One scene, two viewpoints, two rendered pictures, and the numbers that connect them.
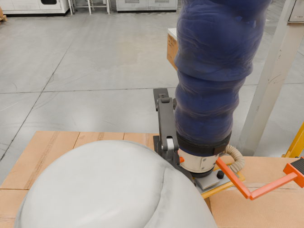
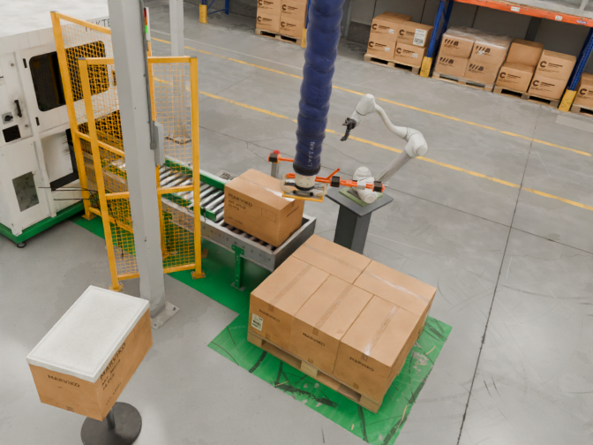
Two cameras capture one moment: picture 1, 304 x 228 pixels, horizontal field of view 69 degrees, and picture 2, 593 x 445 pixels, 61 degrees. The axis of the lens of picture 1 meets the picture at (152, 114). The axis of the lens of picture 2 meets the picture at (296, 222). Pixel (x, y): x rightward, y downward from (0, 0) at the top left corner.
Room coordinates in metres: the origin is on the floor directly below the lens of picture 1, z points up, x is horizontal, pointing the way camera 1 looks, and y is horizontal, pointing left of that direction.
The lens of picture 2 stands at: (3.91, 1.38, 3.31)
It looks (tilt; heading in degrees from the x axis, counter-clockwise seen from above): 35 degrees down; 206
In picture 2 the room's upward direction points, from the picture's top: 7 degrees clockwise
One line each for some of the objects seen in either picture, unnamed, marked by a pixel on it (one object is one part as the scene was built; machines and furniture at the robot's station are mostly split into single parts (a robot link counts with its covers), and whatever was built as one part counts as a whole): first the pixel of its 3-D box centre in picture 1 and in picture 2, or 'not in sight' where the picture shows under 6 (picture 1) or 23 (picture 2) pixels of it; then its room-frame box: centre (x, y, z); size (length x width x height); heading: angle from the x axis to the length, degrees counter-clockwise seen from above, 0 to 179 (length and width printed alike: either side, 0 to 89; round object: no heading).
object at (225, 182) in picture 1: (206, 182); not in sight; (0.55, -0.23, 1.10); 0.34 x 0.10 x 0.05; 114
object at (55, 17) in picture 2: not in sight; (112, 143); (1.01, -2.00, 1.05); 1.17 x 0.10 x 2.10; 88
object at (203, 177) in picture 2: not in sight; (185, 167); (0.33, -1.73, 0.60); 1.60 x 0.10 x 0.09; 88
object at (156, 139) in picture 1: (160, 146); not in sight; (0.37, -0.02, 1.51); 0.07 x 0.03 x 0.01; 4
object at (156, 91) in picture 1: (161, 99); not in sight; (0.37, -0.02, 1.65); 0.07 x 0.03 x 0.01; 4
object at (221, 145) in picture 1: (201, 129); (306, 164); (0.64, -0.19, 1.32); 0.23 x 0.23 x 0.04
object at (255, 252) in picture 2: not in sight; (172, 212); (0.93, -1.39, 0.50); 2.31 x 0.05 x 0.19; 88
